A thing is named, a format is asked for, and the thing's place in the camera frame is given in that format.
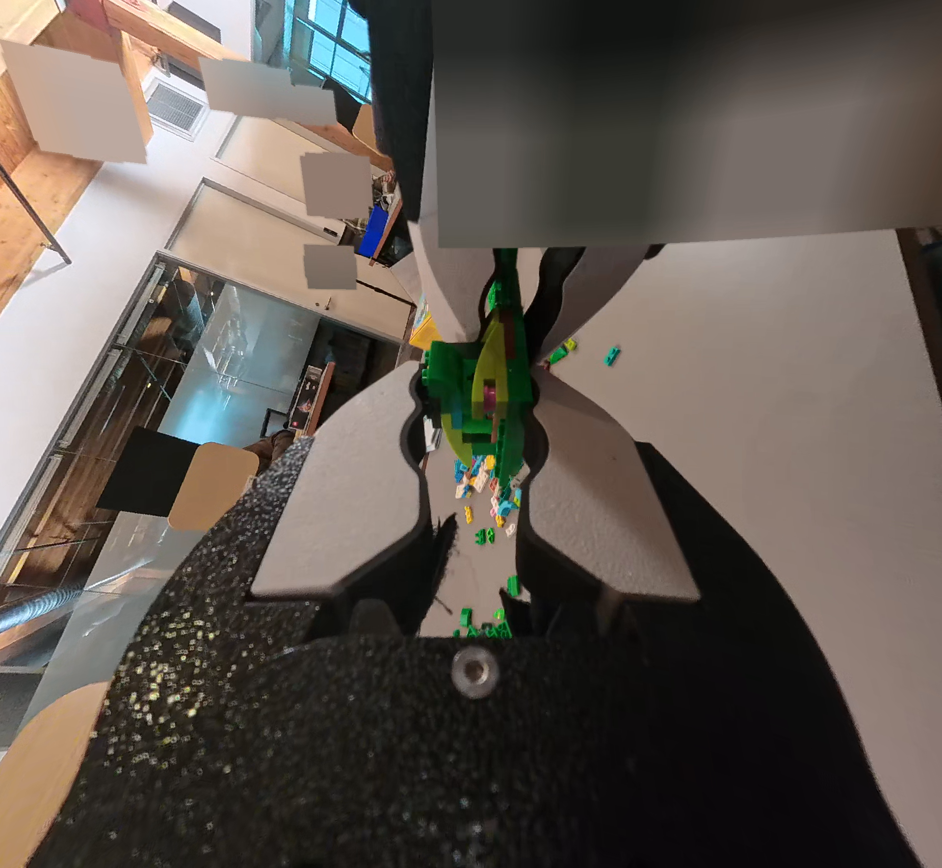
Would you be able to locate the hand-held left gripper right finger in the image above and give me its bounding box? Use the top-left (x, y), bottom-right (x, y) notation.
top-left (499, 368), bottom-right (702, 639)

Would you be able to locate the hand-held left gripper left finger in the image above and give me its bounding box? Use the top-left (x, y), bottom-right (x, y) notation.
top-left (249, 360), bottom-right (459, 637)

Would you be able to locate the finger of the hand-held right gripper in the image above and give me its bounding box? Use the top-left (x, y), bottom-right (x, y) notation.
top-left (407, 219), bottom-right (501, 345)
top-left (524, 244), bottom-right (667, 366)

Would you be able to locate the green lego build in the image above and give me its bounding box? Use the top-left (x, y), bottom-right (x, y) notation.
top-left (421, 248), bottom-right (534, 494)

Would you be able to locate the pile of colourful lego pieces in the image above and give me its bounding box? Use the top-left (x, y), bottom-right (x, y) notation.
top-left (452, 452), bottom-right (525, 539)

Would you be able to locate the large grid window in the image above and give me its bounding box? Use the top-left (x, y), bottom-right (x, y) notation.
top-left (254, 0), bottom-right (372, 104)

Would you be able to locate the wooden office desk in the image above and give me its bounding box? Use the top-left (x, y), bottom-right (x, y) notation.
top-left (293, 362), bottom-right (338, 436)

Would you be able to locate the brown wooden chair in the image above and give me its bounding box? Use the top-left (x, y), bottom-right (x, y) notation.
top-left (168, 441), bottom-right (260, 534)

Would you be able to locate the black rectangular board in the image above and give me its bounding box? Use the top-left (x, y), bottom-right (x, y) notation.
top-left (96, 426), bottom-right (201, 516)

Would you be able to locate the metal ceiling rod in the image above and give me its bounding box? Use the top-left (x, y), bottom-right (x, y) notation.
top-left (0, 165), bottom-right (73, 265)

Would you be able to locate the glass window wall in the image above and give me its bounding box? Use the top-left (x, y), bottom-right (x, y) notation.
top-left (0, 253), bottom-right (413, 663)

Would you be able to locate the wall vent grille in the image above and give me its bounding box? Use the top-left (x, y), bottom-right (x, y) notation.
top-left (146, 77), bottom-right (210, 140)

